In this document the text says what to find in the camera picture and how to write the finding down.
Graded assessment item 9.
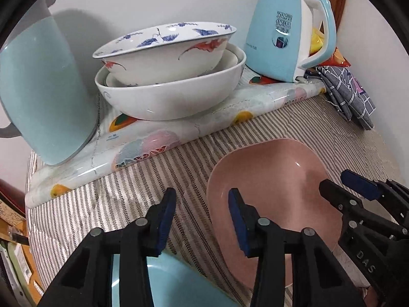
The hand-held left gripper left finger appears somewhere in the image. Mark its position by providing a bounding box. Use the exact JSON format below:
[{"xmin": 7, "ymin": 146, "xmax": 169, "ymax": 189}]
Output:
[{"xmin": 38, "ymin": 187, "xmax": 178, "ymax": 307}]

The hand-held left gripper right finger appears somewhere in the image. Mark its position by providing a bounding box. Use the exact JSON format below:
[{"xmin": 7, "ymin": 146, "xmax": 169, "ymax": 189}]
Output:
[{"xmin": 228, "ymin": 188, "xmax": 365, "ymax": 307}]

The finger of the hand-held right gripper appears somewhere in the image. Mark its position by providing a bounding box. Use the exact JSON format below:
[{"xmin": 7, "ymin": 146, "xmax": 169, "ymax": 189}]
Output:
[
  {"xmin": 319, "ymin": 179, "xmax": 409, "ymax": 291},
  {"xmin": 340, "ymin": 169, "xmax": 409, "ymax": 227}
]

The pink square plate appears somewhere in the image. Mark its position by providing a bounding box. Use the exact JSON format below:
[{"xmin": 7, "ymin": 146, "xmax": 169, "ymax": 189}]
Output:
[{"xmin": 206, "ymin": 138, "xmax": 342, "ymax": 290}]

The light blue plate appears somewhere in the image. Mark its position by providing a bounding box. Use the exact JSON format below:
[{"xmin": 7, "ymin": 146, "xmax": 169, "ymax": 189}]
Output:
[{"xmin": 109, "ymin": 251, "xmax": 242, "ymax": 307}]

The striped tablecloth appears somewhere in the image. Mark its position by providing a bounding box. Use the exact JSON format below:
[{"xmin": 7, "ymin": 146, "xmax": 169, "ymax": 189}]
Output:
[{"xmin": 27, "ymin": 96, "xmax": 397, "ymax": 307}]

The grey checked cloth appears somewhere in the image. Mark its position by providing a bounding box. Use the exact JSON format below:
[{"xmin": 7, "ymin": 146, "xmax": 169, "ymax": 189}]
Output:
[{"xmin": 303, "ymin": 65, "xmax": 376, "ymax": 130}]

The rolled patterned oilcloth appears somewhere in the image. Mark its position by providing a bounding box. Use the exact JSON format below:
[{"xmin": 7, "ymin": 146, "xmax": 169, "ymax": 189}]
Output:
[{"xmin": 25, "ymin": 69, "xmax": 326, "ymax": 209}]

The large white bowl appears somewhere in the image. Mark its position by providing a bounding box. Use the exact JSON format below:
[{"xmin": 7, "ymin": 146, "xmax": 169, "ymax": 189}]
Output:
[{"xmin": 95, "ymin": 43, "xmax": 247, "ymax": 121}]

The orange snack packet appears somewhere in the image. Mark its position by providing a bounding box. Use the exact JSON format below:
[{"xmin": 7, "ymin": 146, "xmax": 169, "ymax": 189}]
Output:
[{"xmin": 323, "ymin": 47, "xmax": 352, "ymax": 68}]

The wooden side table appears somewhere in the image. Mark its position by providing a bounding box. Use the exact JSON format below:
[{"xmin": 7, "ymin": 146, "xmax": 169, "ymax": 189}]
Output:
[{"xmin": 0, "ymin": 221, "xmax": 45, "ymax": 299}]

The yellow packet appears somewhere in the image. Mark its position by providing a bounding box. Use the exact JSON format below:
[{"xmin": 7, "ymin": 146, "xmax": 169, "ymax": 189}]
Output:
[{"xmin": 308, "ymin": 27, "xmax": 326, "ymax": 55}]

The light blue electric kettle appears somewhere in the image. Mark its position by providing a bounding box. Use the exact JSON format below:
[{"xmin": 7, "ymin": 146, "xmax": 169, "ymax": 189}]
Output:
[{"xmin": 244, "ymin": 0, "xmax": 337, "ymax": 84}]

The patterned cardboard box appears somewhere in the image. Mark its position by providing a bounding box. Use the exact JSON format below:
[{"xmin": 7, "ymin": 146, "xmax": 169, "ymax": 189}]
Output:
[{"xmin": 0, "ymin": 198, "xmax": 27, "ymax": 224}]

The red box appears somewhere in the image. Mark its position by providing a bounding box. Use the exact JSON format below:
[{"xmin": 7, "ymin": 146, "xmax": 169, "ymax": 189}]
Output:
[{"xmin": 0, "ymin": 180, "xmax": 24, "ymax": 214}]

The small white bowl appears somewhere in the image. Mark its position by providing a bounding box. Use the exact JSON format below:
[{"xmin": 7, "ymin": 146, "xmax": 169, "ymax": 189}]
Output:
[{"xmin": 105, "ymin": 49, "xmax": 240, "ymax": 87}]

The crane print porcelain bowl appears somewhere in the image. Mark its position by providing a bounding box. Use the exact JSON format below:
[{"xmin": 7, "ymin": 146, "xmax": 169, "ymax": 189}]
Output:
[{"xmin": 93, "ymin": 22, "xmax": 237, "ymax": 87}]

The light blue thermos jug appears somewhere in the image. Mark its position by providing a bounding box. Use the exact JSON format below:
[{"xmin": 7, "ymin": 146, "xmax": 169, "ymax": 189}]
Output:
[{"xmin": 0, "ymin": 0, "xmax": 99, "ymax": 167}]

